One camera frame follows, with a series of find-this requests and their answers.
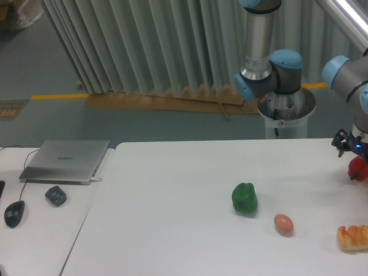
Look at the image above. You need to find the black computer mouse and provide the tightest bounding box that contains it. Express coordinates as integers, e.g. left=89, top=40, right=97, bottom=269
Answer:
left=4, top=200, right=25, bottom=228

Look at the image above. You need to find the silver laptop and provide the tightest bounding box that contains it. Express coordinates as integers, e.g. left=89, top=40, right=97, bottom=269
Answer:
left=19, top=140, right=110, bottom=185

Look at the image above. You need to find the glazed bread pastry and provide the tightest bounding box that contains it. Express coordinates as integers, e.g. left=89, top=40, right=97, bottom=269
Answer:
left=336, top=225, right=367, bottom=252

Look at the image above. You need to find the black keyboard edge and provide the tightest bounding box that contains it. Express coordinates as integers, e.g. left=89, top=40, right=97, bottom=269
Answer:
left=0, top=181, right=5, bottom=198

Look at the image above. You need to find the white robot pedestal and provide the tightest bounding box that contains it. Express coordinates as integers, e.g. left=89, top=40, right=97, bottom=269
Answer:
left=257, top=88, right=316, bottom=139

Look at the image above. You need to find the brown egg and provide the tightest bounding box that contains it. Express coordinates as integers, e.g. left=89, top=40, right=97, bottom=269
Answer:
left=274, top=214, right=294, bottom=233

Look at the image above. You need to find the brown cardboard sheet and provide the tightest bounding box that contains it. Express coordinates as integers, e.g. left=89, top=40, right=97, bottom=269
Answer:
left=85, top=84, right=259, bottom=120

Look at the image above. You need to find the green bell pepper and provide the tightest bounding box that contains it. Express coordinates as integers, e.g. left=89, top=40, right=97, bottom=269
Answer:
left=231, top=183, right=258, bottom=214

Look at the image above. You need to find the black mouse cable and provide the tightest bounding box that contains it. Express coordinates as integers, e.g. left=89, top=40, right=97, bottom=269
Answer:
left=0, top=144, right=44, bottom=202

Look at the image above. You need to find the clear plastic bag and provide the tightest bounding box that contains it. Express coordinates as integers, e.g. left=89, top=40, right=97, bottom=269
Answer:
left=13, top=0, right=43, bottom=29

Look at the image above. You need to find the red bell pepper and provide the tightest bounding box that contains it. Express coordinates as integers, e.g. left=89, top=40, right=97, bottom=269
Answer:
left=348, top=156, right=367, bottom=181

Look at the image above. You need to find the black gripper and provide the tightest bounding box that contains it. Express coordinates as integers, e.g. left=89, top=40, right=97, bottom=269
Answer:
left=332, top=129, right=367, bottom=158

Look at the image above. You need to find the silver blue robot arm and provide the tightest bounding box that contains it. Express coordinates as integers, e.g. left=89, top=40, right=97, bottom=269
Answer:
left=234, top=1, right=367, bottom=158

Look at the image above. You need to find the grey-green pleated curtain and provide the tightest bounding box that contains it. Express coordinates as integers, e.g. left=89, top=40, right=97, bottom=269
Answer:
left=37, top=0, right=334, bottom=97

